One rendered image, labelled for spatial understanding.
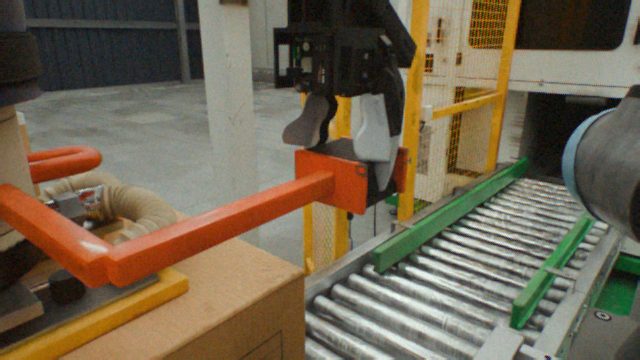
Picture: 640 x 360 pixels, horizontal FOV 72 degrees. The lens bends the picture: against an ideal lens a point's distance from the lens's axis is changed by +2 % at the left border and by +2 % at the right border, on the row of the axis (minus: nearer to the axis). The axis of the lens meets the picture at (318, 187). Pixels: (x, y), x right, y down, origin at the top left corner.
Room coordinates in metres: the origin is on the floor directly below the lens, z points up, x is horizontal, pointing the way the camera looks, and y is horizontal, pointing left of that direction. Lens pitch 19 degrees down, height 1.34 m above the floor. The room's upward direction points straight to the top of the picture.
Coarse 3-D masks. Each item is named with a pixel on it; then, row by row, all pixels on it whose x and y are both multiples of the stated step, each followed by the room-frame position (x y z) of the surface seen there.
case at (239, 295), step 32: (128, 224) 0.58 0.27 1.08; (192, 256) 0.49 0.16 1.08; (224, 256) 0.49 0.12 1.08; (256, 256) 0.49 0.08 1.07; (32, 288) 0.42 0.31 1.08; (192, 288) 0.42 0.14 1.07; (224, 288) 0.42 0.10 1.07; (256, 288) 0.42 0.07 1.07; (288, 288) 0.43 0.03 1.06; (160, 320) 0.36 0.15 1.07; (192, 320) 0.36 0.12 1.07; (224, 320) 0.37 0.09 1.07; (256, 320) 0.40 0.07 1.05; (288, 320) 0.43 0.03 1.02; (96, 352) 0.32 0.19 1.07; (128, 352) 0.32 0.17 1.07; (160, 352) 0.32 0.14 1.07; (192, 352) 0.34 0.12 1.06; (224, 352) 0.36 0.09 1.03; (256, 352) 0.40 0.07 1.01; (288, 352) 0.43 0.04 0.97
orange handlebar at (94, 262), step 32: (32, 160) 0.45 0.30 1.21; (64, 160) 0.44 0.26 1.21; (96, 160) 0.46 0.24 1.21; (0, 192) 0.34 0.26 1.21; (288, 192) 0.35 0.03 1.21; (320, 192) 0.38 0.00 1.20; (32, 224) 0.28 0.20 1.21; (64, 224) 0.28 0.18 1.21; (192, 224) 0.28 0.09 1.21; (224, 224) 0.29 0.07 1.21; (256, 224) 0.32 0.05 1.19; (64, 256) 0.25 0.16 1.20; (96, 256) 0.24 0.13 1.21; (128, 256) 0.24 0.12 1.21; (160, 256) 0.25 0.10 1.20
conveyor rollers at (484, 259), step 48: (528, 192) 2.21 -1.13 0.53; (432, 240) 1.61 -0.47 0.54; (480, 240) 1.65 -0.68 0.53; (528, 240) 1.62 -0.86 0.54; (336, 288) 1.25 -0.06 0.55; (384, 288) 1.24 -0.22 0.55; (432, 288) 1.31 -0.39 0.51; (480, 288) 1.28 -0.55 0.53; (336, 336) 1.01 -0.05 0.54; (384, 336) 1.01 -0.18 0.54; (432, 336) 1.02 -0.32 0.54; (480, 336) 1.02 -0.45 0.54; (528, 336) 1.02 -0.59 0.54
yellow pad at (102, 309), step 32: (64, 288) 0.35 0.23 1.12; (96, 288) 0.38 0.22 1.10; (128, 288) 0.38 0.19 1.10; (160, 288) 0.39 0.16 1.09; (32, 320) 0.33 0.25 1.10; (64, 320) 0.33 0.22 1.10; (96, 320) 0.34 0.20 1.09; (128, 320) 0.36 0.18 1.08; (0, 352) 0.29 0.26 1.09; (32, 352) 0.30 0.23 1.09; (64, 352) 0.31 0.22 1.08
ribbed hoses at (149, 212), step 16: (80, 176) 0.55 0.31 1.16; (96, 176) 0.53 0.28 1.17; (112, 176) 0.53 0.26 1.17; (48, 192) 0.53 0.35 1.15; (96, 192) 0.47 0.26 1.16; (112, 192) 0.48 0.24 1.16; (128, 192) 0.48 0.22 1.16; (144, 192) 0.47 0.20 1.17; (112, 208) 0.47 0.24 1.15; (128, 208) 0.46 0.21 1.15; (144, 208) 0.45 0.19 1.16; (160, 208) 0.45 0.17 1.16; (144, 224) 0.42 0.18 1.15; (160, 224) 0.43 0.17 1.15; (128, 240) 0.40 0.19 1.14
